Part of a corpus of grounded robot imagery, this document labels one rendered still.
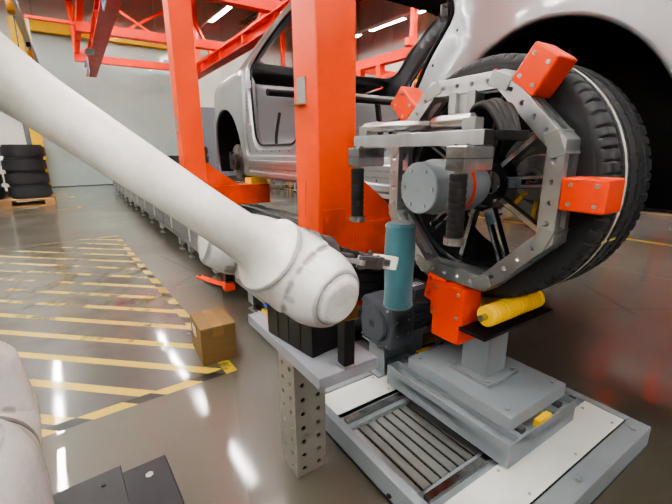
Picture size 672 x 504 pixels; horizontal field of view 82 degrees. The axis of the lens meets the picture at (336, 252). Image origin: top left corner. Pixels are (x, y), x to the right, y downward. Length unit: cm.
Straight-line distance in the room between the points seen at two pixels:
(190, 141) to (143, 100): 1086
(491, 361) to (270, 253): 102
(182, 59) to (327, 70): 197
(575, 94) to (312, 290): 78
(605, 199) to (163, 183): 78
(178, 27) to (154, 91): 1087
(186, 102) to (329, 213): 202
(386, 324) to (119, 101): 1294
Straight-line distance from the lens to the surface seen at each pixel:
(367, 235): 149
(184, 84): 320
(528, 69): 101
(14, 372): 77
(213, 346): 188
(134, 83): 1402
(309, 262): 47
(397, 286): 114
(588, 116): 103
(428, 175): 96
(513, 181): 112
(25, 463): 63
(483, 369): 137
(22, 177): 898
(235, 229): 45
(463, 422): 133
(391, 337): 143
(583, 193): 93
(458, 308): 114
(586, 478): 138
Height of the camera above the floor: 94
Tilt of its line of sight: 15 degrees down
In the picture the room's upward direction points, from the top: straight up
